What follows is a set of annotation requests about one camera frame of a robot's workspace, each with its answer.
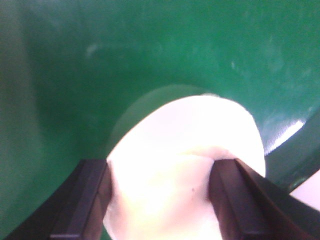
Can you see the cream foam baseball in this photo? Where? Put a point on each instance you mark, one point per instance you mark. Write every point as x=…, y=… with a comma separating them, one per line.
x=160, y=169

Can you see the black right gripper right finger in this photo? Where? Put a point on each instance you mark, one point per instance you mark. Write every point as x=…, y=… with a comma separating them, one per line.
x=250, y=207

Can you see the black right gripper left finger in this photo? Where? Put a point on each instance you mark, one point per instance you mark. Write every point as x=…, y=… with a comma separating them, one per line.
x=75, y=211

